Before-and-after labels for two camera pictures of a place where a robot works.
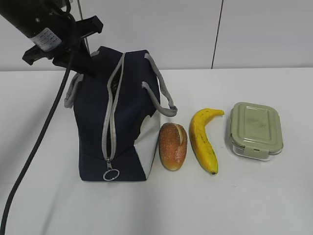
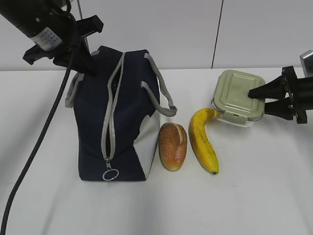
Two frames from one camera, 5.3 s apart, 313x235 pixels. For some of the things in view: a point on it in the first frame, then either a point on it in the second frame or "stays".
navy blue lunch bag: (117, 113) stays
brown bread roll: (173, 139) stays
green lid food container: (255, 131) -> (231, 101)
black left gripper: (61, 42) stays
